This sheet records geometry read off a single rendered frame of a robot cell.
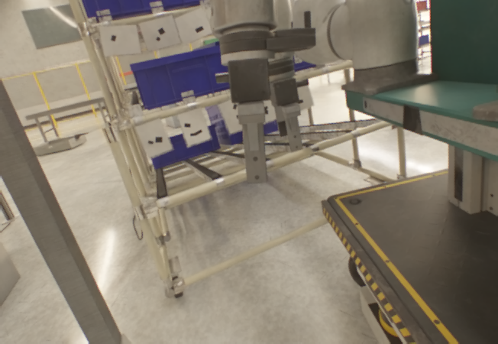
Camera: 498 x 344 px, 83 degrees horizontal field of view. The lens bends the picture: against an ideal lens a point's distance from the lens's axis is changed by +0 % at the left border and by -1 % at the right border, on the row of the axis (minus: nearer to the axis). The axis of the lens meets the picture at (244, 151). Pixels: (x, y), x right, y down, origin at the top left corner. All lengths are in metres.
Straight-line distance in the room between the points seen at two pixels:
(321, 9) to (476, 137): 0.55
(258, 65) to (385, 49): 0.47
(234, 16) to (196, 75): 0.70
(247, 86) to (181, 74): 0.72
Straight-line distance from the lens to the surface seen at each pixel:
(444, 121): 0.56
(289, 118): 0.60
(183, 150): 1.93
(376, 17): 0.78
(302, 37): 0.40
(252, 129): 0.33
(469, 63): 0.76
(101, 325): 0.98
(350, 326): 1.05
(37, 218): 0.83
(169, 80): 1.05
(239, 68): 0.35
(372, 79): 0.79
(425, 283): 0.72
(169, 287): 1.10
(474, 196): 0.92
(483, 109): 0.49
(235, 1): 0.38
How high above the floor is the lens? 0.82
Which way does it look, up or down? 17 degrees down
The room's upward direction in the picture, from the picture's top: 13 degrees counter-clockwise
